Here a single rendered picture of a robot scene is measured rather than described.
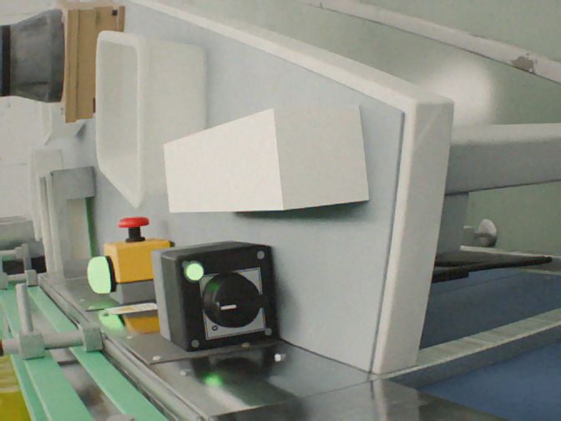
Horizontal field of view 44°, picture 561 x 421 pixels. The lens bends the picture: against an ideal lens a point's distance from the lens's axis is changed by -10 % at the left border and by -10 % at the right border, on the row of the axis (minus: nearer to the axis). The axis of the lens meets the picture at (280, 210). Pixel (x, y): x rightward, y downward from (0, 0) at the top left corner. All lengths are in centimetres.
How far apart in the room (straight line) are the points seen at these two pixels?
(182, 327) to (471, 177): 25
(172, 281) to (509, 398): 29
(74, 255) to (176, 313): 77
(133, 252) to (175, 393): 40
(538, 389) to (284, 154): 23
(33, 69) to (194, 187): 54
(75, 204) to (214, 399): 93
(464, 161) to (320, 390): 19
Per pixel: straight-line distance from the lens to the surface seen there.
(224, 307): 57
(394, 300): 48
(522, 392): 50
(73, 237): 137
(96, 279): 89
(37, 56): 109
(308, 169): 46
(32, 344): 72
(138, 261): 88
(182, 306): 60
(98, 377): 63
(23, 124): 495
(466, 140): 53
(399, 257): 47
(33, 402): 84
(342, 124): 48
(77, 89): 109
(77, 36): 108
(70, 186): 136
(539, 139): 58
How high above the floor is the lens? 100
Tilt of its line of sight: 25 degrees down
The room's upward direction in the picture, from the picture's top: 97 degrees counter-clockwise
